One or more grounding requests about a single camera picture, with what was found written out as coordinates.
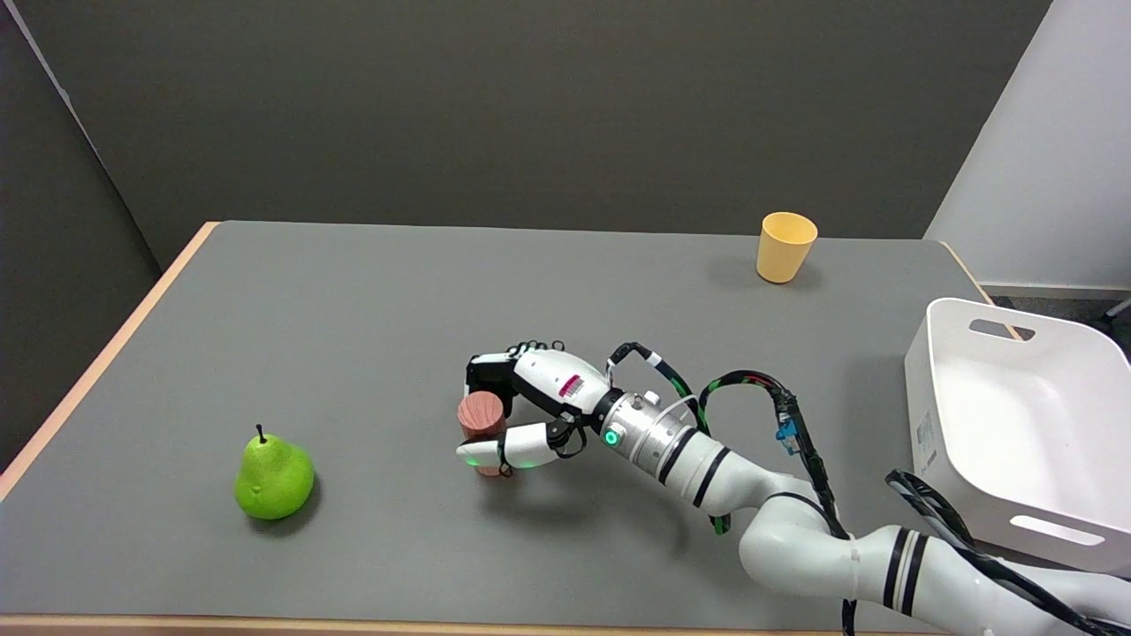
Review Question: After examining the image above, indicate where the yellow plastic cup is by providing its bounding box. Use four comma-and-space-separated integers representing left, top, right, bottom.
756, 211, 818, 284

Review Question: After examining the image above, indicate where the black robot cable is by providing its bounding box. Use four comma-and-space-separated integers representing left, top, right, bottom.
606, 341, 1131, 636

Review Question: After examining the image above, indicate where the wooden cylinder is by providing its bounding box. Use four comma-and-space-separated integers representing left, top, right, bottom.
457, 392, 513, 478

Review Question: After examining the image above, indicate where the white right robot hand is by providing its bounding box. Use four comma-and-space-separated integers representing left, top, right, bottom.
455, 340, 614, 476

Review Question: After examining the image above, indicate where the white plastic bin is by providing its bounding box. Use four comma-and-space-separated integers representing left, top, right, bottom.
904, 298, 1131, 577

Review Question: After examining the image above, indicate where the green pear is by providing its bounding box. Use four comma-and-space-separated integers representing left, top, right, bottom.
234, 425, 316, 520

